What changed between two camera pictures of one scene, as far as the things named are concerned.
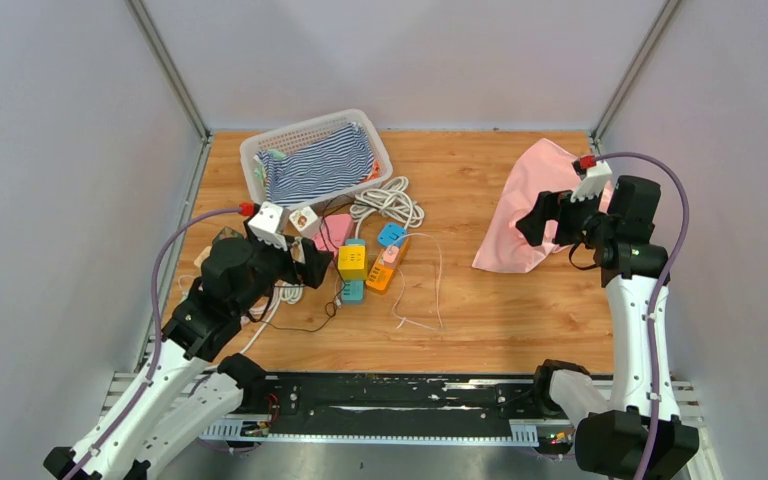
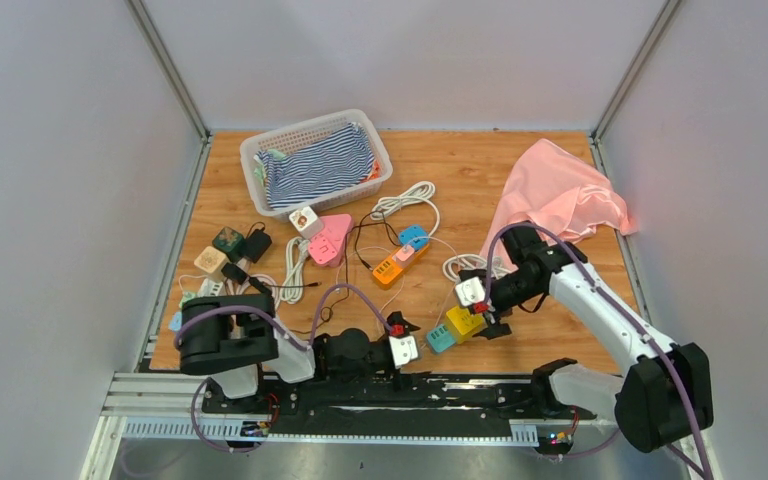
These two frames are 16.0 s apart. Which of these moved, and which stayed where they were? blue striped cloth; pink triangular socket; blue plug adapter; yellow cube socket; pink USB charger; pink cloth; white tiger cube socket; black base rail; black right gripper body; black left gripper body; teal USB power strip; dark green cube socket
Moved: yellow cube socket; black right gripper body; black left gripper body; blue plug adapter; teal USB power strip; pink USB charger
Stayed: dark green cube socket; blue striped cloth; white tiger cube socket; black base rail; pink triangular socket; pink cloth
